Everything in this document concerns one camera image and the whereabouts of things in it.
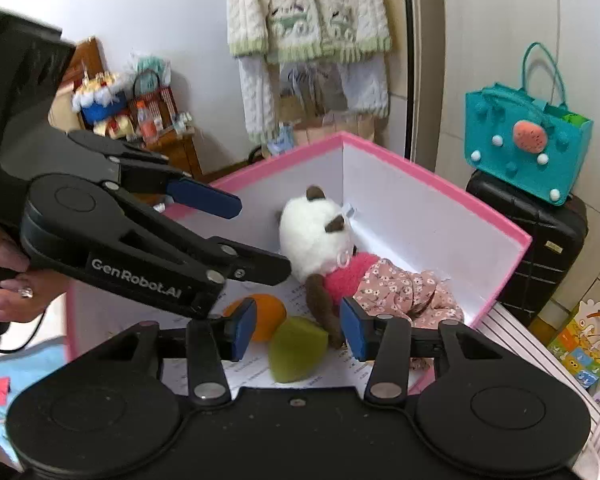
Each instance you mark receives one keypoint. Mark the white brown plush doll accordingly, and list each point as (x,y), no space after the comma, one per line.
(316,238)

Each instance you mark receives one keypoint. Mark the colourful cartoon gift bag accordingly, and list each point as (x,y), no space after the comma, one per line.
(577,346)

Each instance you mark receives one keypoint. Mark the orange soft ball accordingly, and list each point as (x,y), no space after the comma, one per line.
(271,312)

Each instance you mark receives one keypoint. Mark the brown paper bag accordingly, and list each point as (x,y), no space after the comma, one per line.
(312,105)

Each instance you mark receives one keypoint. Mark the blue popcorn bucket toy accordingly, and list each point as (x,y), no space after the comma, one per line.
(100,97)

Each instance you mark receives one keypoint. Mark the wooden side cabinet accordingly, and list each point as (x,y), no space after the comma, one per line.
(151,118)

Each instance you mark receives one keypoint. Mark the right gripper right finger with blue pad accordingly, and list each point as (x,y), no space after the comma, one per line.
(359,329)

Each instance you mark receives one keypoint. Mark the cream green knit cardigan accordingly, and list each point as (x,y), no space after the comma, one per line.
(263,35)

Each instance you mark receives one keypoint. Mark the person's left hand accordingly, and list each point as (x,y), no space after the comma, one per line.
(27,295)

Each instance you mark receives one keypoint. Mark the pink cardboard box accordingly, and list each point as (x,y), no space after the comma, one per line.
(396,209)

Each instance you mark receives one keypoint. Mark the teal felt tote bag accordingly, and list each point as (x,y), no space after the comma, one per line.
(526,142)

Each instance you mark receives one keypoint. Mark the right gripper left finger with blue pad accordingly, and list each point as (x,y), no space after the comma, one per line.
(240,321)

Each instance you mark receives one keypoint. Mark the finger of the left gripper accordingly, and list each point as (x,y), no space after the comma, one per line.
(200,196)
(244,263)

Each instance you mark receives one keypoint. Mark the grey wooden wardrobe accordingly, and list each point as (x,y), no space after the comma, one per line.
(484,43)

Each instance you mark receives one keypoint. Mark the striped pink tablecloth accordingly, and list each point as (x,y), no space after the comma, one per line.
(503,328)

